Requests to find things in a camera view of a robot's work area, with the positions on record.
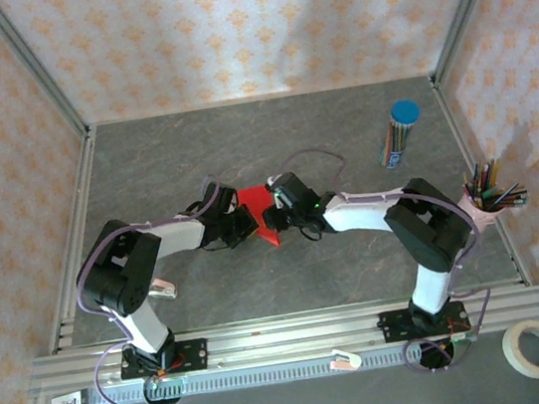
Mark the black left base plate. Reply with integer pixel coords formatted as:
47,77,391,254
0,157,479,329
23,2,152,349
117,337,212,383

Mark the aluminium corner post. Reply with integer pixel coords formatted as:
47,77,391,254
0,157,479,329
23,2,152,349
0,0,93,150
421,0,528,85

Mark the long aluminium mounting rail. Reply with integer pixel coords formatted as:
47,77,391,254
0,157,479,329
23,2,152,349
23,280,539,398

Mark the pink silver stapler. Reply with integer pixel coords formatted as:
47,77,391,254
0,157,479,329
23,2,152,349
148,275,180,303

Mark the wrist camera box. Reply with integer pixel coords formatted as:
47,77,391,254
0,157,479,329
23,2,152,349
268,168,320,212
204,179,242,217

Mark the pink cup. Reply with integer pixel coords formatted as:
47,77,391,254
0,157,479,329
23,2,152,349
458,189,503,232

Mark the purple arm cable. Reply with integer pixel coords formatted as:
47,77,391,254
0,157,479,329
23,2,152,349
62,173,254,404
279,126,503,392

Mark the aluminium side rail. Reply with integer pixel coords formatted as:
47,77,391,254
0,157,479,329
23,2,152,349
18,125,128,355
427,66,533,297

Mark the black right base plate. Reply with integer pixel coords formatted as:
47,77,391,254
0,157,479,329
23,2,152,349
377,300,469,345

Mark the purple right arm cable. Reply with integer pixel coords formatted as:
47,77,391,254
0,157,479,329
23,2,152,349
279,126,503,392

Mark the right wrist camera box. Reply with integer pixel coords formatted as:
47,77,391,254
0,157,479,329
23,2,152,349
268,168,320,212

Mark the pink white clip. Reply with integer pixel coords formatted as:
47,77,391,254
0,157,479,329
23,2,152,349
328,345,363,374

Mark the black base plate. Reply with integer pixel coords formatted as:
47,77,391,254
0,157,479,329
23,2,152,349
117,337,212,383
377,300,469,345

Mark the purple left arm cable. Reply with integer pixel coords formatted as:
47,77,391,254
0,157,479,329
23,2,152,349
62,173,254,404

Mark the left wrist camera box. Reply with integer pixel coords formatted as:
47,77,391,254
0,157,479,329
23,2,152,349
204,179,242,217

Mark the clear pencil tube blue lid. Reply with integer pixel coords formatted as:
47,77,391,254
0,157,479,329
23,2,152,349
369,98,430,171

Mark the masking tape roll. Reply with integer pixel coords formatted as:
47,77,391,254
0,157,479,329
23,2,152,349
498,317,539,384

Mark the slotted grey cable duct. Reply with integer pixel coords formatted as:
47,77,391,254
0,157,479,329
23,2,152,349
87,340,424,404

